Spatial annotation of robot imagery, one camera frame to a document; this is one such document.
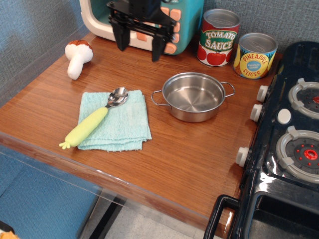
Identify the plush white brown mushroom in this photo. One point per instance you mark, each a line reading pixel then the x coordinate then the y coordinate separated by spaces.
pixel 78 52

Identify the spoon with yellow handle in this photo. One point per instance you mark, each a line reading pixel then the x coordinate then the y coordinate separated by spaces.
pixel 78 134

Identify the pineapple slices can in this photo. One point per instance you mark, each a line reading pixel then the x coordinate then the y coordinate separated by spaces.
pixel 255 55

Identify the black toy stove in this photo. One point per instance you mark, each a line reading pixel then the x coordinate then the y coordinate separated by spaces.
pixel 279 189

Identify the orange object bottom left corner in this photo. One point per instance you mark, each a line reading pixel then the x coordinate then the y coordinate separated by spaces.
pixel 7 232

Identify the small stainless steel pot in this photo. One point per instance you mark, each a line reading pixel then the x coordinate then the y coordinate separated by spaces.
pixel 192 96

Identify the light blue folded cloth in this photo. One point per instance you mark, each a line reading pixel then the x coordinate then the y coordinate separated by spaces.
pixel 124 128

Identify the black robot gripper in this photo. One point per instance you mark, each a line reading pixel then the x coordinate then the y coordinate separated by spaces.
pixel 144 16

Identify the tomato sauce can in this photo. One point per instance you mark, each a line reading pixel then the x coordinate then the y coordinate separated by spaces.
pixel 218 34

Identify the toy microwave teal and cream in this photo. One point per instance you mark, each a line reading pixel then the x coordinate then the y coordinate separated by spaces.
pixel 186 13

